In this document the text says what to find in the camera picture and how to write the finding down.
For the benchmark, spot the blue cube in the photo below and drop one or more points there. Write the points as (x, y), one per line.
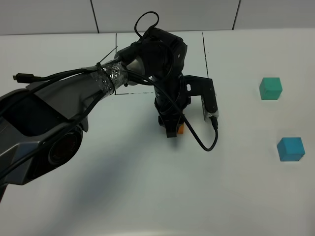
(290, 149)

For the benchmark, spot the green cube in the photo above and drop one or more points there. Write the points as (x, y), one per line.
(270, 88)

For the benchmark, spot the orange cube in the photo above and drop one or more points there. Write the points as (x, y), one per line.
(181, 128)

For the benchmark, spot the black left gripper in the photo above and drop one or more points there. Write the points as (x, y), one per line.
(167, 115)

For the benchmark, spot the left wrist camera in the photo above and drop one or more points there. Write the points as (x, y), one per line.
(203, 87)

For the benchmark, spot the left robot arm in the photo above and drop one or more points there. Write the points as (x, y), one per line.
(42, 126)

